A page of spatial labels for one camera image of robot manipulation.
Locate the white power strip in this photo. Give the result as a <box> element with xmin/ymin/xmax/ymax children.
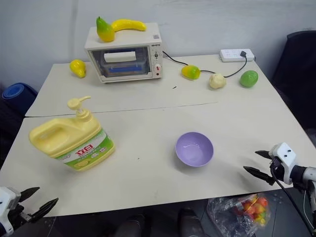
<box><xmin>219</xmin><ymin>48</ymin><xmax>256</xmax><ymax>63</ymax></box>

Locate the yellow toy banana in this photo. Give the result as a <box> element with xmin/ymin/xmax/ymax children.
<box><xmin>111</xmin><ymin>19</ymin><xmax>147</xmax><ymax>33</ymax></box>

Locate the black oven power cable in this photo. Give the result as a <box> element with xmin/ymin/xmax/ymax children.
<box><xmin>162</xmin><ymin>50</ymin><xmax>248</xmax><ymax>78</ymax></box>

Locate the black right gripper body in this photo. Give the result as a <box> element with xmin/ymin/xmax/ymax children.
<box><xmin>269</xmin><ymin>158</ymin><xmax>285</xmax><ymax>183</ymax></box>

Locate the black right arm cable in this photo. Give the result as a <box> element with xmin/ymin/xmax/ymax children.
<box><xmin>271</xmin><ymin>167</ymin><xmax>316</xmax><ymax>237</ymax></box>

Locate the white toaster oven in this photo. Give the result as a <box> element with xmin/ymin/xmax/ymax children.
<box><xmin>83</xmin><ymin>22</ymin><xmax>164</xmax><ymax>84</ymax></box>

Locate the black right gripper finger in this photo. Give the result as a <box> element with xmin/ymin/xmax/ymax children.
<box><xmin>255</xmin><ymin>150</ymin><xmax>273</xmax><ymax>160</ymax></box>
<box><xmin>243</xmin><ymin>165</ymin><xmax>276</xmax><ymax>186</ymax></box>

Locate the plastic bag of toy fruit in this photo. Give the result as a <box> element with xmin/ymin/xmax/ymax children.
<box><xmin>206</xmin><ymin>193</ymin><xmax>271</xmax><ymax>237</ymax></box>

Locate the green yellow toy pear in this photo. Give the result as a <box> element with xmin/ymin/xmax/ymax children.
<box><xmin>96</xmin><ymin>16</ymin><xmax>116</xmax><ymax>43</ymax></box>

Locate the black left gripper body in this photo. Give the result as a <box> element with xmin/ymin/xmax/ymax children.
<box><xmin>6</xmin><ymin>200</ymin><xmax>35</xmax><ymax>230</ymax></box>

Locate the purple plastic bowl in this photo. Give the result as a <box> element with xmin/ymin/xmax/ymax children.
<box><xmin>175</xmin><ymin>131</ymin><xmax>214</xmax><ymax>168</ymax></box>

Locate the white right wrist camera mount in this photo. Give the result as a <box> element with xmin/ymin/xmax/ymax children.
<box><xmin>270</xmin><ymin>142</ymin><xmax>297</xmax><ymax>185</ymax></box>

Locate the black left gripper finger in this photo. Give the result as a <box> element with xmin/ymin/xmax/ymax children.
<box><xmin>29</xmin><ymin>197</ymin><xmax>59</xmax><ymax>222</ymax></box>
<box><xmin>20</xmin><ymin>186</ymin><xmax>40</xmax><ymax>203</ymax></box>

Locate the yellow green toy mango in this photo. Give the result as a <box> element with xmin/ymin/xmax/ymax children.
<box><xmin>181</xmin><ymin>64</ymin><xmax>201</xmax><ymax>80</ymax></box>

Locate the green toy apple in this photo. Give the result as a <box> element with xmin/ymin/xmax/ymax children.
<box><xmin>239</xmin><ymin>70</ymin><xmax>259</xmax><ymax>88</ymax></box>

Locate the black chair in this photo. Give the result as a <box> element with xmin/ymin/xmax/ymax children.
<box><xmin>270</xmin><ymin>30</ymin><xmax>316</xmax><ymax>135</ymax></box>

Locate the blue rolled foam mat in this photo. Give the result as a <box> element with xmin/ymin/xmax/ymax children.
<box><xmin>1</xmin><ymin>82</ymin><xmax>38</xmax><ymax>111</ymax></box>

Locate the yellow detergent pump bottle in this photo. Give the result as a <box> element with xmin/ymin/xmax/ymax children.
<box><xmin>29</xmin><ymin>95</ymin><xmax>117</xmax><ymax>172</ymax></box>

